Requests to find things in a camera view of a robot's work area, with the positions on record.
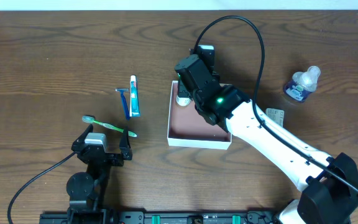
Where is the white box with pink interior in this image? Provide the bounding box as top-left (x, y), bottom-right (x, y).
top-left (167, 81), bottom-right (232, 150)

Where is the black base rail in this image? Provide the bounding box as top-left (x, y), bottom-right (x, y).
top-left (39, 210), bottom-right (278, 224)

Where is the white lotion tube gold cap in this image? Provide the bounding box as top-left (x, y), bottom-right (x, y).
top-left (176, 95), bottom-right (191, 107)

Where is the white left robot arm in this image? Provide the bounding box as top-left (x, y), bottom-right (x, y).
top-left (66, 125), bottom-right (132, 223)

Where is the green toothbrush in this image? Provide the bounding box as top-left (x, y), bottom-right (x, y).
top-left (81, 115), bottom-right (124, 133)

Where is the blue disposable razor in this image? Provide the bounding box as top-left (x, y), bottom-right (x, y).
top-left (116, 88), bottom-right (131, 120)

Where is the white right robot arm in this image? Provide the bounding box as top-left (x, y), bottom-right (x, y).
top-left (174, 54), bottom-right (358, 224)

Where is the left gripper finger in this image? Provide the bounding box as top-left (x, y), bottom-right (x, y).
top-left (72, 124), bottom-right (93, 146)
top-left (119, 128), bottom-right (132, 161)

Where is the green Dettol soap bar pack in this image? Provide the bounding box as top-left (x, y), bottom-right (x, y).
top-left (265, 108), bottom-right (285, 127)

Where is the teal toothpaste tube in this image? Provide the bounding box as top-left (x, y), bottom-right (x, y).
top-left (130, 75), bottom-right (140, 117)

